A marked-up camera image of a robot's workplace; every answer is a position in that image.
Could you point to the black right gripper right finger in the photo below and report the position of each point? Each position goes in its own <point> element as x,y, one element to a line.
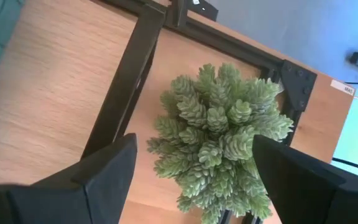
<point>297,193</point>

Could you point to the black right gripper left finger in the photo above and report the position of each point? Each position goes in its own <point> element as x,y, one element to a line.
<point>104,193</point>

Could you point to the white table corner label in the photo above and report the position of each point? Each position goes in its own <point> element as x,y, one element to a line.
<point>342,87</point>

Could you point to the black aluminium table frame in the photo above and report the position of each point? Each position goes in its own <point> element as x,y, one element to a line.
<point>297,84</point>

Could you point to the green artificial potted plant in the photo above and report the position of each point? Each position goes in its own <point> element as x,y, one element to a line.
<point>210,130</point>

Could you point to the wooden shelf with black frame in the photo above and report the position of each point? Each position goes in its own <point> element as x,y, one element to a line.
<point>57,93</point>

